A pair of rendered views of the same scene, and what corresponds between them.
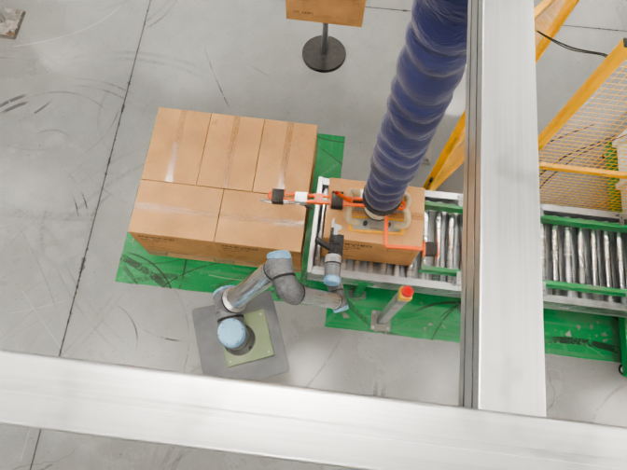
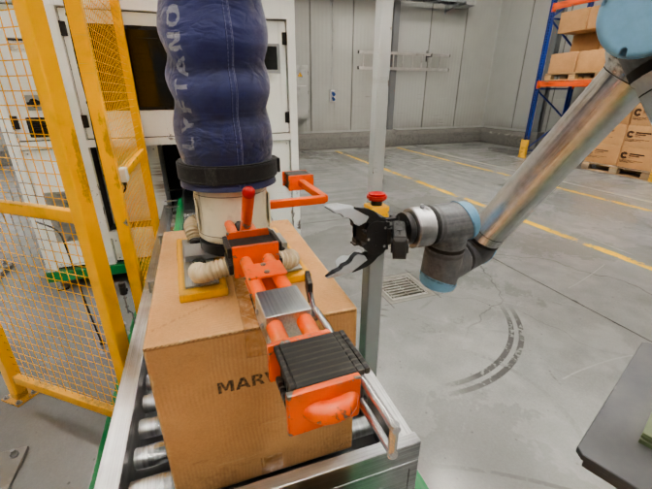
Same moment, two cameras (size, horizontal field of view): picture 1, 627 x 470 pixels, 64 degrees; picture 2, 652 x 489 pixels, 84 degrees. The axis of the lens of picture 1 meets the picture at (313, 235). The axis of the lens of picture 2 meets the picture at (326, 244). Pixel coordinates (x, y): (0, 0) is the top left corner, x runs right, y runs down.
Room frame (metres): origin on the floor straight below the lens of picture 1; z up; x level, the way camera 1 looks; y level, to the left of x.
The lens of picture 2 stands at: (1.27, 0.51, 1.35)
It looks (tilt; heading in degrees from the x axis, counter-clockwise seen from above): 22 degrees down; 248
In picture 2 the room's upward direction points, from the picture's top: straight up
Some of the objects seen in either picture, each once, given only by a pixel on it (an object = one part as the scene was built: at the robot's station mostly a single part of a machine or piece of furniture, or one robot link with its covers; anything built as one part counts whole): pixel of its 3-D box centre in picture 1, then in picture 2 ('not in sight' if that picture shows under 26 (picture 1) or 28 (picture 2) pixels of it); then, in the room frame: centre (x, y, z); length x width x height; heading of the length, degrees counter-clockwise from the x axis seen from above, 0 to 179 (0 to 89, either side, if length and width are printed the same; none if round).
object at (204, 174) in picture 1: (230, 187); not in sight; (1.52, 0.64, 0.34); 1.20 x 1.00 x 0.40; 87
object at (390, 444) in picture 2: (286, 203); (338, 336); (1.12, 0.17, 1.08); 0.31 x 0.03 x 0.05; 89
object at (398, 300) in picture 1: (391, 309); (370, 326); (0.65, -0.55, 0.50); 0.07 x 0.07 x 1.00; 87
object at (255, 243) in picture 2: (337, 200); (252, 251); (1.16, -0.13, 1.08); 0.10 x 0.08 x 0.06; 179
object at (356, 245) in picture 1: (370, 223); (245, 326); (1.15, -0.37, 0.75); 0.60 x 0.40 x 0.40; 87
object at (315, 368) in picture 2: (278, 195); (310, 377); (1.17, 0.22, 1.08); 0.08 x 0.07 x 0.05; 89
